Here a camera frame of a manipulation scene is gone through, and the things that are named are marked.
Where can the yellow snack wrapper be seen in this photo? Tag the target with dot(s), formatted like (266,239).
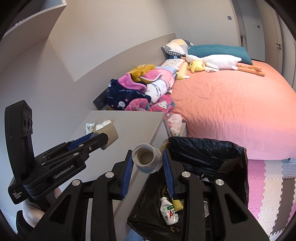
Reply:
(178,205)

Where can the yellow duck plush toy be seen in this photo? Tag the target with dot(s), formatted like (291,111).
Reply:
(196,66)

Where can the silver round can lid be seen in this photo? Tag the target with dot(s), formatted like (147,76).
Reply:
(206,208)

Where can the silver foil wrapper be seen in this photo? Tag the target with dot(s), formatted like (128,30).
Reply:
(89,128)

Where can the bed with orange sheet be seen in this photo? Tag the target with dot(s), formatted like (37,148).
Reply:
(255,112)

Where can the pile of colourful clothes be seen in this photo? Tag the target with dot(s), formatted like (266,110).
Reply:
(147,81)

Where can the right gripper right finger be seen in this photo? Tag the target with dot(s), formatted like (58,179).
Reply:
(228,219)

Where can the black wall socket panel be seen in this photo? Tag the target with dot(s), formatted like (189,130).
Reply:
(101,101)

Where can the white crumpled tissue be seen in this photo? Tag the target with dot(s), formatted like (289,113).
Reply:
(102,125)

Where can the teal pillow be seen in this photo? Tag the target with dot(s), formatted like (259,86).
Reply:
(217,49)

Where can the grey bedside table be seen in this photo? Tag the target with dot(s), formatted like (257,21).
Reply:
(133,128)

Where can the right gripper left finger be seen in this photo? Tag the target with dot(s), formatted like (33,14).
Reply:
(66,218)

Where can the patchwork patterned pillow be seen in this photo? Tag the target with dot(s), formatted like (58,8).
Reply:
(177,47)

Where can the white goose plush toy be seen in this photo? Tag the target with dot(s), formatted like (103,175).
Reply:
(214,63)

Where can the gloved hand holding gripper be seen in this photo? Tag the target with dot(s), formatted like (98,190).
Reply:
(32,212)

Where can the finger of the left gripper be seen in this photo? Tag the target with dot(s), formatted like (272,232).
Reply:
(81,140)
(92,144)

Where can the white yogurt drink bottle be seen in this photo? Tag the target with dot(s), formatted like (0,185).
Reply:
(168,212)

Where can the beige room door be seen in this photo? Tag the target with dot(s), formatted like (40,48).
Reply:
(272,35)

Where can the colourful foam floor mat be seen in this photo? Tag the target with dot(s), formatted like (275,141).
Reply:
(272,194)

